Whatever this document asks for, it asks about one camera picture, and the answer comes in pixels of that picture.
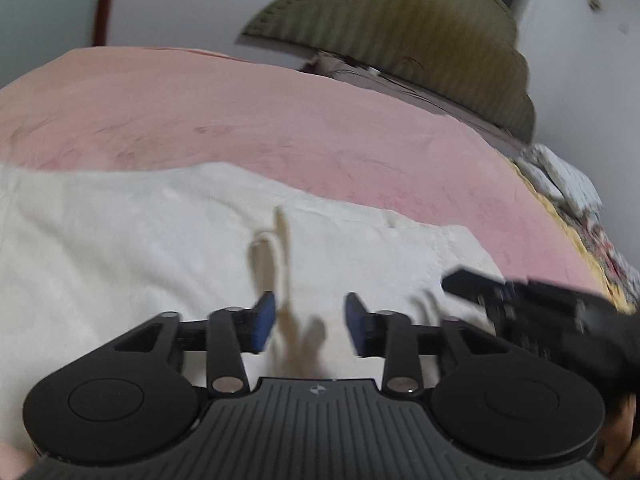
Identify white fleece pants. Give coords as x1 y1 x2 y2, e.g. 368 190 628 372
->
0 162 506 461

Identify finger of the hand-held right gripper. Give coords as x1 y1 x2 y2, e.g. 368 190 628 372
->
441 269 511 311

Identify pink bed blanket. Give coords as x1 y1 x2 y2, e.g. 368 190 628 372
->
0 46 608 480

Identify person's right hand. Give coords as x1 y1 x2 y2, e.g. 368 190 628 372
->
597 394 640 479

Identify brown wooden frame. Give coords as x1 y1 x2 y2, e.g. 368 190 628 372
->
91 0 122 49

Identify yellow floral quilt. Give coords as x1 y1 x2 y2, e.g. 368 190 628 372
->
510 157 640 317

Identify olive padded headboard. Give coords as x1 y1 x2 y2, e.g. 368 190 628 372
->
237 0 539 144

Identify white quilted cloth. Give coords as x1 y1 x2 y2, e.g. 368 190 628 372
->
522 143 604 217

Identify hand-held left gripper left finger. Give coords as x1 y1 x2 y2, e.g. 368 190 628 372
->
114 290 277 396

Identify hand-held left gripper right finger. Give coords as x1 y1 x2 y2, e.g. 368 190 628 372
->
345 291 482 396

